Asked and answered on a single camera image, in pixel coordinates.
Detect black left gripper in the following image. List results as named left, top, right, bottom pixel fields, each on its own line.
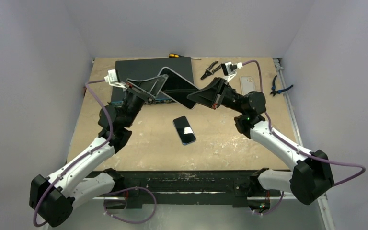
left=121, top=74, right=168, bottom=128

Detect phone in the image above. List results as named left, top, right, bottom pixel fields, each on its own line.
left=159, top=67, right=199, bottom=109
left=240, top=76, right=256, bottom=95

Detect blue smartphone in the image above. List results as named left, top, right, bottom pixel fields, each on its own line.
left=173, top=116, right=196, bottom=145

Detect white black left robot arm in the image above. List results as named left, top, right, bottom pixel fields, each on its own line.
left=29, top=71, right=169, bottom=227

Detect yellow black screwdriver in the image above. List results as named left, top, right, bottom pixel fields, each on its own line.
left=168, top=53, right=201, bottom=60

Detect black grey wire stripper pliers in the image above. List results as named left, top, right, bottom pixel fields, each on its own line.
left=200, top=61, right=221, bottom=80

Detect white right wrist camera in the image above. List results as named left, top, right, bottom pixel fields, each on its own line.
left=221, top=62, right=243, bottom=82

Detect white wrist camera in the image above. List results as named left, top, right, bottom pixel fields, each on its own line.
left=104, top=69, right=127, bottom=89
left=221, top=62, right=243, bottom=82

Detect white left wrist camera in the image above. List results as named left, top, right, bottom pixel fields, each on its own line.
left=104, top=69, right=127, bottom=89

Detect blue handled cutting pliers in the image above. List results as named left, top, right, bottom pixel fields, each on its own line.
left=269, top=75, right=294, bottom=97

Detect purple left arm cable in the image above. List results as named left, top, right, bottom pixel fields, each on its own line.
left=33, top=80, right=158, bottom=228

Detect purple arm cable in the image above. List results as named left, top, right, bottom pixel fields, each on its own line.
left=33, top=80, right=158, bottom=228
left=241, top=60, right=367, bottom=217

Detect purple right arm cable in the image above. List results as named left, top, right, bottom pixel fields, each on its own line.
left=241, top=60, right=367, bottom=217

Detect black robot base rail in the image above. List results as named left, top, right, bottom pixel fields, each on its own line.
left=89, top=170, right=293, bottom=210

